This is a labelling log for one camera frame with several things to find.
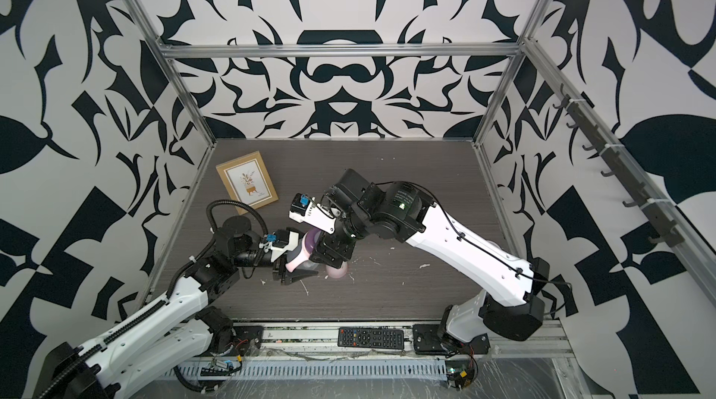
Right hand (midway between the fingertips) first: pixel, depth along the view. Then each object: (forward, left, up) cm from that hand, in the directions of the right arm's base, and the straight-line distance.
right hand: (316, 237), depth 61 cm
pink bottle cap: (+2, -2, -29) cm, 29 cm away
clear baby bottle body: (-3, +5, -1) cm, 6 cm away
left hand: (+2, +2, -10) cm, 10 cm away
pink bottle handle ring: (-4, +2, 0) cm, 5 cm away
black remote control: (-15, -12, -29) cm, 35 cm away
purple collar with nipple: (-2, 0, +3) cm, 3 cm away
